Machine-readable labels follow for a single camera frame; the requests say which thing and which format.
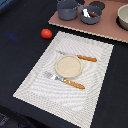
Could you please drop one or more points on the fork with wooden handle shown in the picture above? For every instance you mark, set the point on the fork with wooden handle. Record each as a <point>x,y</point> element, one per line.
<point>66,81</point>

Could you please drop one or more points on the knife with wooden handle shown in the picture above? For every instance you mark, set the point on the knife with wooden handle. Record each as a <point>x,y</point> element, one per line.
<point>79,56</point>

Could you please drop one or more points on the red tomato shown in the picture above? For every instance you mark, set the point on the red tomato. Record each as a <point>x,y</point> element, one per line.
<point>46,33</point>

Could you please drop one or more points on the black round coaster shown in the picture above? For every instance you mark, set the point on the black round coaster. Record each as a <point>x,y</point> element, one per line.
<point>98,4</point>

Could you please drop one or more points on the beige ceramic bowl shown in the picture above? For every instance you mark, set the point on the beige ceramic bowl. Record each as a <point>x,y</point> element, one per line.
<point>123,16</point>

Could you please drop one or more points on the grey two-handled pot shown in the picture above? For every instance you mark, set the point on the grey two-handled pot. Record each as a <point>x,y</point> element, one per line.
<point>67,9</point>

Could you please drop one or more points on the red sausage with grill marks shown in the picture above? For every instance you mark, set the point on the red sausage with grill marks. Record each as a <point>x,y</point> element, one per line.
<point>92,14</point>

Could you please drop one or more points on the white fish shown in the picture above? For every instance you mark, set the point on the white fish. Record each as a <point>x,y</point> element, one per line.
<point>86,13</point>

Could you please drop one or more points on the woven beige placemat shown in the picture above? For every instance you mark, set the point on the woven beige placemat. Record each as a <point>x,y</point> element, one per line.
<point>72,104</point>

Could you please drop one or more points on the grey frying pan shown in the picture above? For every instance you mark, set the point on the grey frying pan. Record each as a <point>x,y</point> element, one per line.
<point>91,20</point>

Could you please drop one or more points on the round beige plate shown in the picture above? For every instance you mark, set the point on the round beige plate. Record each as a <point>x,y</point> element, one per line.
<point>68,66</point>

